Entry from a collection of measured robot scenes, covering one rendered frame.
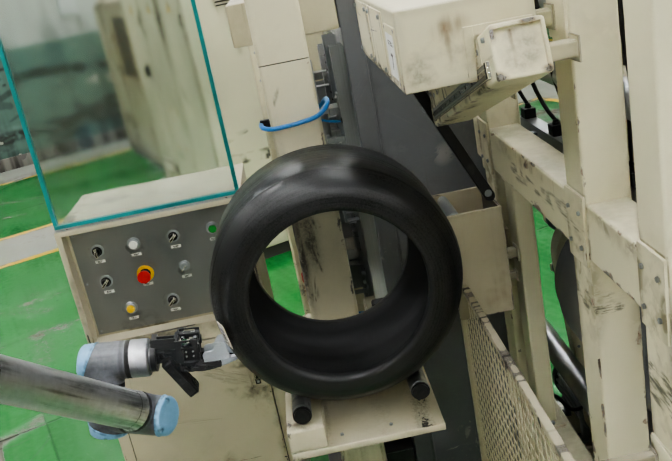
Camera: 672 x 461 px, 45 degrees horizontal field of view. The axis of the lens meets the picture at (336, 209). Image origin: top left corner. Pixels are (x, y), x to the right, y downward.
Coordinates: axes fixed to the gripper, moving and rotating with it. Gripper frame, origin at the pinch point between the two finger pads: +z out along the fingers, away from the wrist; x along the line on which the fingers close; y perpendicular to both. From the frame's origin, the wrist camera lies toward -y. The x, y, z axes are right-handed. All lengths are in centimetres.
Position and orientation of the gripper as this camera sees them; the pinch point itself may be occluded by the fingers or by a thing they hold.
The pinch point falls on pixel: (237, 356)
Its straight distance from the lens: 197.8
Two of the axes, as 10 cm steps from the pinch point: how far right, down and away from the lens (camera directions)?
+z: 9.9, -0.8, 0.6
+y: -0.6, -9.5, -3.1
